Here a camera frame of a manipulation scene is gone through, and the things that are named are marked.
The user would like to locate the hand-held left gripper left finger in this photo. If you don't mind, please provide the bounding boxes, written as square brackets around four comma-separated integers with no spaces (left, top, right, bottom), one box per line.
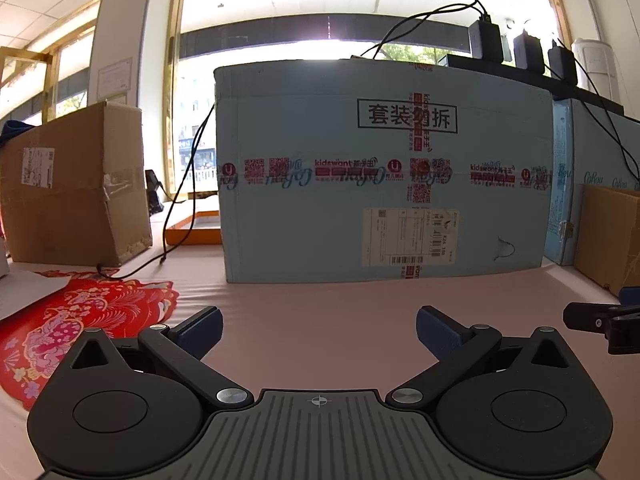
[65,306,253,409]

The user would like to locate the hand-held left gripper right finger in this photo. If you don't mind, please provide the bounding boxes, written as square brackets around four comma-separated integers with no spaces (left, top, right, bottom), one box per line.
[385,306,573,409]

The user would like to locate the open brown cardboard box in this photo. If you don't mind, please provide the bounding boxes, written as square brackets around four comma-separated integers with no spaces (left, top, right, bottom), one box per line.
[574,184,640,299]

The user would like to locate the orange tray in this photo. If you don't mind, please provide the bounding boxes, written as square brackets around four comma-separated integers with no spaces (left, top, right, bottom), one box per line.
[165,212,224,246]

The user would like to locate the pink table cloth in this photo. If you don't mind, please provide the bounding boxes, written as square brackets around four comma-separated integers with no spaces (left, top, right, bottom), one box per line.
[0,260,640,480]

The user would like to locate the red paper cutting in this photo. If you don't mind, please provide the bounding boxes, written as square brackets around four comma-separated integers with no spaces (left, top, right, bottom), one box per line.
[0,270,180,412]

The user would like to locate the small black device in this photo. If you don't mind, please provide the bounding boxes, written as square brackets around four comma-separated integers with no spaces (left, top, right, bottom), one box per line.
[145,170,165,214]

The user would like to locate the light blue box with script print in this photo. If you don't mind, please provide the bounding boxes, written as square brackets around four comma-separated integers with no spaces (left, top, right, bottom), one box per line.
[542,97,640,267]

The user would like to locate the taped brown cardboard box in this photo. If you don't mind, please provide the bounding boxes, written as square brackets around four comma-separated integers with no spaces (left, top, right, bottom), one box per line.
[0,101,154,268]

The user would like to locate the white paper sheet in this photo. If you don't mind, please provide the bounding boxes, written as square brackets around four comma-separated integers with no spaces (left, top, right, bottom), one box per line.
[0,265,69,322]

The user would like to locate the white standing air conditioner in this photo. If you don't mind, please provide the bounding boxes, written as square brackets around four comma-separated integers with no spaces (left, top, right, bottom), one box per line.
[571,37,621,104]

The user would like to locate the large light blue cardboard box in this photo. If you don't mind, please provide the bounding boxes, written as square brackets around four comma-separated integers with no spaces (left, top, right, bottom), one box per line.
[214,60,554,285]

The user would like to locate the blue cloth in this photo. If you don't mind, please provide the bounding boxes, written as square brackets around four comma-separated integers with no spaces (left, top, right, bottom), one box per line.
[0,120,36,149]

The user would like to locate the black charger cable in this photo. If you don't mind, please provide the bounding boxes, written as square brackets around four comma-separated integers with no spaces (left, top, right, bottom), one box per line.
[350,0,494,61]
[575,57,640,161]
[575,95,640,183]

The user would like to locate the white wall notice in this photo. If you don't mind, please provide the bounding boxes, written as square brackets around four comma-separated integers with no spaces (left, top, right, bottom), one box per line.
[97,57,134,99]

